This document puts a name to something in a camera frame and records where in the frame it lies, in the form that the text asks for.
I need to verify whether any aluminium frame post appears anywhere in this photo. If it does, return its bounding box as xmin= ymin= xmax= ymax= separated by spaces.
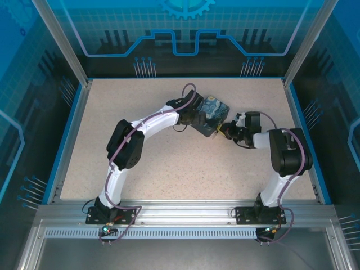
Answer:
xmin=30 ymin=0 xmax=94 ymax=87
xmin=282 ymin=0 xmax=340 ymax=87

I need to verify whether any starry night print tin box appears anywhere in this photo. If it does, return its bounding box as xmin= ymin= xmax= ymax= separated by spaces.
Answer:
xmin=196 ymin=95 xmax=231 ymax=139

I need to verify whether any led connector board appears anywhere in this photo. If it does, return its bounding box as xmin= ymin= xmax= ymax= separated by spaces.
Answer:
xmin=263 ymin=224 xmax=282 ymax=236
xmin=101 ymin=222 xmax=118 ymax=236

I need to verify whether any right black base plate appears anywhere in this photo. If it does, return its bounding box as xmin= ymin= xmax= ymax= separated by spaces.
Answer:
xmin=235 ymin=206 xmax=287 ymax=226

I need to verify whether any left led connector board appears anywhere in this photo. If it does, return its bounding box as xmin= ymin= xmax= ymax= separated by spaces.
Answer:
xmin=101 ymin=222 xmax=118 ymax=236

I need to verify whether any aluminium mounting rail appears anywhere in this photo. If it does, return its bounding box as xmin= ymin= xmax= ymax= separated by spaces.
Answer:
xmin=36 ymin=199 xmax=337 ymax=226

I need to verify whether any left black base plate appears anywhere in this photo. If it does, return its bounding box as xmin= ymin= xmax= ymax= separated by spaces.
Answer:
xmin=85 ymin=206 xmax=138 ymax=226

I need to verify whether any right led connector board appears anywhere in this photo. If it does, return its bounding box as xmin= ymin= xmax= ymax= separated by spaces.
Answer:
xmin=263 ymin=224 xmax=282 ymax=236

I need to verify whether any right aluminium side rail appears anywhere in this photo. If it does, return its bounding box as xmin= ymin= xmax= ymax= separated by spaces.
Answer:
xmin=282 ymin=78 xmax=323 ymax=205

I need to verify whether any left aluminium side rail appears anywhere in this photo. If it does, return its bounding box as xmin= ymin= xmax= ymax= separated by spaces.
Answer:
xmin=46 ymin=79 xmax=93 ymax=205

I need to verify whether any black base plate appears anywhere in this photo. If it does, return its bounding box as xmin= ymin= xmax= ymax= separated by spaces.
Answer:
xmin=235 ymin=206 xmax=287 ymax=226
xmin=85 ymin=206 xmax=138 ymax=226

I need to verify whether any slotted grey cable duct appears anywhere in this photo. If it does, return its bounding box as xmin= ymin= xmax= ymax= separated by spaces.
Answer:
xmin=44 ymin=228 xmax=259 ymax=240

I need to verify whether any right aluminium frame post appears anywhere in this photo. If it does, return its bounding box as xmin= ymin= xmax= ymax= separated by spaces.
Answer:
xmin=282 ymin=0 xmax=340 ymax=87

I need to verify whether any left aluminium frame post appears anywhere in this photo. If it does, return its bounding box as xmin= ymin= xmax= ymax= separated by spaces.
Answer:
xmin=30 ymin=0 xmax=94 ymax=87

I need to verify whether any aluminium side rail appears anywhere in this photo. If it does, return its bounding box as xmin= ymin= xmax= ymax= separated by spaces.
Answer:
xmin=46 ymin=79 xmax=93 ymax=205
xmin=282 ymin=78 xmax=323 ymax=205

